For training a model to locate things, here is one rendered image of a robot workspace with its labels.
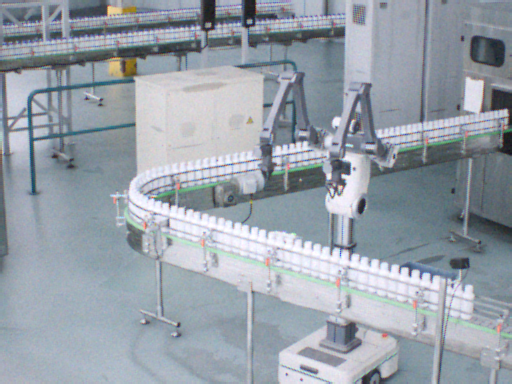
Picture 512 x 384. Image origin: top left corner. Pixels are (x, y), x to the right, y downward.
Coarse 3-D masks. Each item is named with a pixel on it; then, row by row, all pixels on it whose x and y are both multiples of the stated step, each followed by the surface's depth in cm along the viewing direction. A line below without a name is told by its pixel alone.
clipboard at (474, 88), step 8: (472, 80) 873; (480, 80) 865; (472, 88) 875; (480, 88) 866; (464, 96) 884; (472, 96) 876; (480, 96) 868; (464, 104) 886; (472, 104) 877; (480, 104) 868; (480, 112) 871
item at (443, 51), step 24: (432, 0) 1125; (456, 0) 1146; (432, 24) 1134; (456, 24) 1156; (432, 48) 1144; (456, 48) 1166; (432, 72) 1153; (456, 72) 1176; (432, 96) 1163; (456, 96) 1186; (432, 120) 1173
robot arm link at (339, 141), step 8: (352, 96) 527; (360, 96) 529; (352, 104) 526; (344, 112) 525; (352, 112) 526; (344, 120) 523; (352, 120) 527; (344, 128) 521; (336, 136) 521; (344, 136) 521; (336, 144) 522; (344, 144) 520; (328, 152) 520; (336, 152) 517
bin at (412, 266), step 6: (402, 264) 556; (408, 264) 562; (414, 264) 560; (420, 264) 557; (408, 270) 563; (414, 270) 560; (420, 270) 558; (426, 270) 556; (432, 270) 553; (438, 270) 551; (444, 270) 548; (420, 276) 559; (432, 276) 554; (438, 276) 551; (450, 276) 544; (366, 330) 527; (396, 342) 513
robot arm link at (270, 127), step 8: (280, 80) 558; (288, 80) 554; (296, 80) 555; (280, 88) 554; (288, 88) 554; (280, 96) 551; (280, 104) 550; (272, 112) 549; (280, 112) 551; (272, 120) 547; (264, 128) 548; (272, 128) 545; (264, 136) 545
